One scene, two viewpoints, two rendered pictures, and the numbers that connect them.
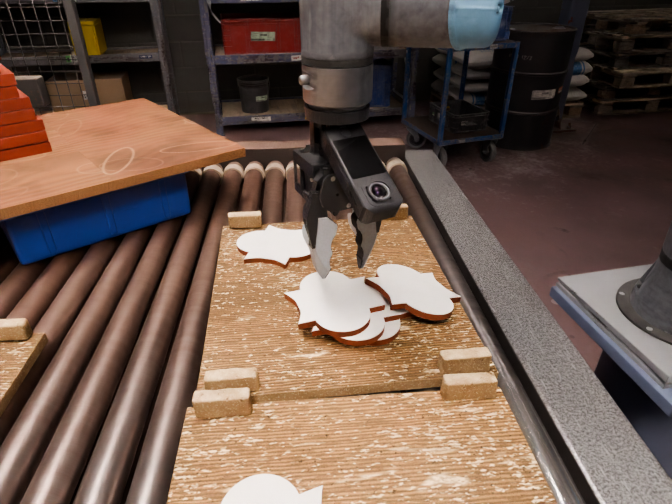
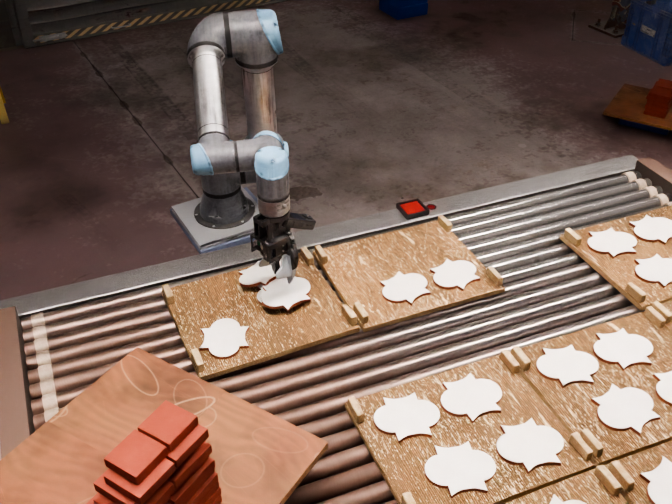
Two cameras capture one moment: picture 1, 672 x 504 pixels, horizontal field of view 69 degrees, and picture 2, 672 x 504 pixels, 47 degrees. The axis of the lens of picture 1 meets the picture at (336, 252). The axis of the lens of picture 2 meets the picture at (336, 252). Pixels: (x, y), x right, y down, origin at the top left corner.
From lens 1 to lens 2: 192 cm
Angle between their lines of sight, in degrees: 84
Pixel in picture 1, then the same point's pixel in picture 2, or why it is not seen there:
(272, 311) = (291, 322)
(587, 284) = (205, 236)
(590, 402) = (304, 235)
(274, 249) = (233, 335)
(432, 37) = not seen: hidden behind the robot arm
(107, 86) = not seen: outside the picture
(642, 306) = (231, 218)
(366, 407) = (340, 281)
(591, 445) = (325, 237)
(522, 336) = not seen: hidden behind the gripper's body
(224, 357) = (331, 327)
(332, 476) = (373, 283)
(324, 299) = (288, 294)
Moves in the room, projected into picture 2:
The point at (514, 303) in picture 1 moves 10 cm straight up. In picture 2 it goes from (243, 253) to (241, 224)
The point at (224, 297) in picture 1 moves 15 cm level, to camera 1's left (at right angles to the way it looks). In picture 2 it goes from (286, 344) to (303, 387)
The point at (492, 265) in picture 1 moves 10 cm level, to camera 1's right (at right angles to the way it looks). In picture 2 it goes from (207, 260) to (201, 240)
